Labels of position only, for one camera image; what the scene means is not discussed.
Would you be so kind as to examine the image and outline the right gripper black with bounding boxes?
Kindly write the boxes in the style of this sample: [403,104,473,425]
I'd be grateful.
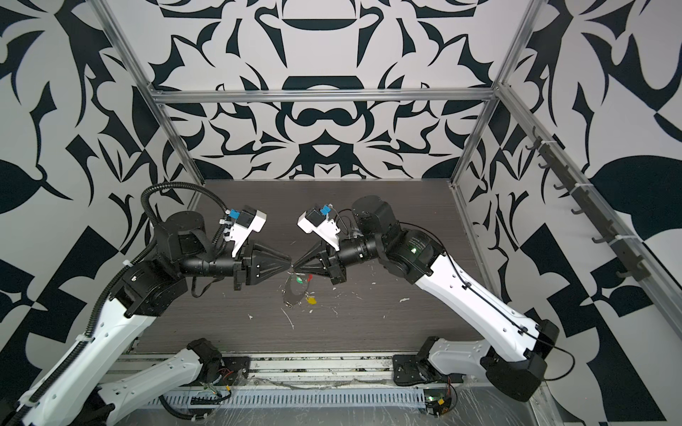
[297,234,391,284]

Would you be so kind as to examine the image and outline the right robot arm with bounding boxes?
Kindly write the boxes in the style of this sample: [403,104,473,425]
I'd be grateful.
[294,195,559,402]

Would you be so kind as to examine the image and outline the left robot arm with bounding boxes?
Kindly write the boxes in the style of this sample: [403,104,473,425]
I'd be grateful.
[1,211,291,425]

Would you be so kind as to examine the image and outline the small green circuit board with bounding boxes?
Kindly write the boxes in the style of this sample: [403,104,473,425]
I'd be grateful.
[424,387,458,417]

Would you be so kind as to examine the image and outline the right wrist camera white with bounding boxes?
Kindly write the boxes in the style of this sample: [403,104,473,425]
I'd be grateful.
[297,204,340,251]

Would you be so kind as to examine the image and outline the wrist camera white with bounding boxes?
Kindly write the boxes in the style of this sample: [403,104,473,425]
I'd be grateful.
[220,206,267,257]
[297,204,340,251]

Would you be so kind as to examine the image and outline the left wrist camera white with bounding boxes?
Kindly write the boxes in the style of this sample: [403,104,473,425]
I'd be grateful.
[220,206,267,257]

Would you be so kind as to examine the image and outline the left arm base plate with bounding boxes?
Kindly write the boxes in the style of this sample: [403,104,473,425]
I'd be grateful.
[208,356,251,387]

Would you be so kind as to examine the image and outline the aluminium front rail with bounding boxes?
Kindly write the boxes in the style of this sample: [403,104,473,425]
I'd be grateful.
[105,350,547,394]

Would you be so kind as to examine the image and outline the left black corrugated cable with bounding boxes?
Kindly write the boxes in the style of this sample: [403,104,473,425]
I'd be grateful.
[139,182,230,230]

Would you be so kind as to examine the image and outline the white slotted cable duct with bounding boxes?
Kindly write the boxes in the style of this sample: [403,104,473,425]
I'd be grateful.
[165,388,427,409]

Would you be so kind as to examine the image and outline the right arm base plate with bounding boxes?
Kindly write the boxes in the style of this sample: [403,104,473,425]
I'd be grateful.
[392,354,465,387]

